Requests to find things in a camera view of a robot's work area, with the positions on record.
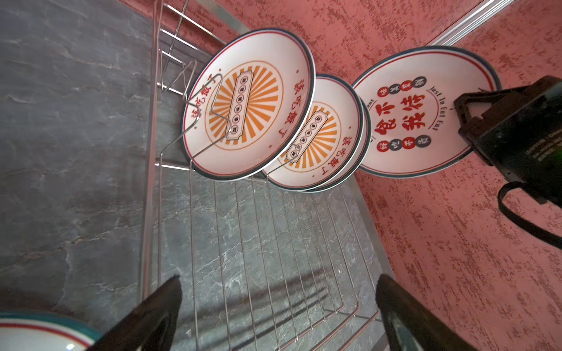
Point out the rightmost patterned plate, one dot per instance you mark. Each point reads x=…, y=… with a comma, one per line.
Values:
x=327, y=141

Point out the right aluminium corner post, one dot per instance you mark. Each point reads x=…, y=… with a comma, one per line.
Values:
x=471, y=21

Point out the wire dish rack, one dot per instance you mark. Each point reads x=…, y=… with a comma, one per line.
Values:
x=261, y=268

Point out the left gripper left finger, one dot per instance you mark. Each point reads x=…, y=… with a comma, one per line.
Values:
x=151, y=325

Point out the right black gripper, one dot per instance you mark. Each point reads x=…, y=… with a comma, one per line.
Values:
x=518, y=132

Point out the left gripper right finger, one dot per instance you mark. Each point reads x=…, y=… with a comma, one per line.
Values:
x=409, y=325

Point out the brown patterned plate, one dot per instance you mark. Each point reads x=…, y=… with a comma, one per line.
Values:
x=248, y=105

